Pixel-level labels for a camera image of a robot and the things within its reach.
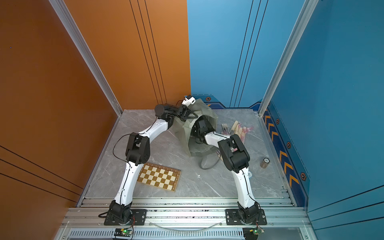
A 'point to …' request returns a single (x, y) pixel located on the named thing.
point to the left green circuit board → (123, 232)
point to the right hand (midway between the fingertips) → (189, 128)
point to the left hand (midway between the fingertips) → (196, 119)
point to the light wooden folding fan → (233, 130)
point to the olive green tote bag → (183, 128)
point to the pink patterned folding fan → (241, 131)
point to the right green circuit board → (251, 233)
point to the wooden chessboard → (163, 177)
